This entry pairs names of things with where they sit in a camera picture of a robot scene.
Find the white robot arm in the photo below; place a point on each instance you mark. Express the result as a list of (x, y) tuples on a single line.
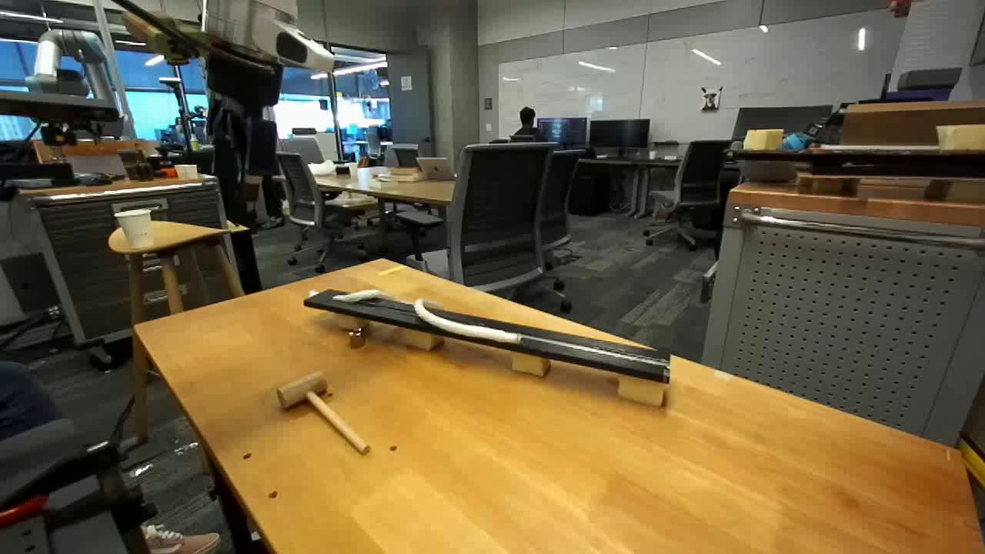
[(265, 30)]

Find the grey office chair near table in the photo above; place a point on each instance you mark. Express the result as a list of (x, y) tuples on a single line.
[(494, 223)]

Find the person sitting in background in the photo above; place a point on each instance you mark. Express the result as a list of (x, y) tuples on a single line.
[(529, 127)]

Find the wooden meeting table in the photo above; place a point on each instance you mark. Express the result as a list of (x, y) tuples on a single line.
[(388, 186)]

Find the grey office chair at left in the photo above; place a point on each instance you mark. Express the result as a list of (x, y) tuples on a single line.
[(317, 212)]

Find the black computer monitor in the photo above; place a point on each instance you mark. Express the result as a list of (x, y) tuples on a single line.
[(620, 135)]

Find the small wooden mallet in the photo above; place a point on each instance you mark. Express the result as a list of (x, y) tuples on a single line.
[(313, 390)]

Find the black office chair at right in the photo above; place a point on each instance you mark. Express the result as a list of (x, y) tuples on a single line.
[(692, 206)]

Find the round wooden stool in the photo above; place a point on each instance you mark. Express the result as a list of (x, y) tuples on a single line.
[(165, 240)]

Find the white paper cup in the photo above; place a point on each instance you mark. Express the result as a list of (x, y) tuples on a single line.
[(138, 225)]

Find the grey perforated metal cabinet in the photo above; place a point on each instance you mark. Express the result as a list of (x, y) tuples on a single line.
[(859, 304)]

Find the grey cabinet at left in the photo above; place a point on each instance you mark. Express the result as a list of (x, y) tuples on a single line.
[(76, 225)]

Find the black grooved rail on blocks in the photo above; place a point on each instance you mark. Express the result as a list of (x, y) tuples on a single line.
[(638, 375)]

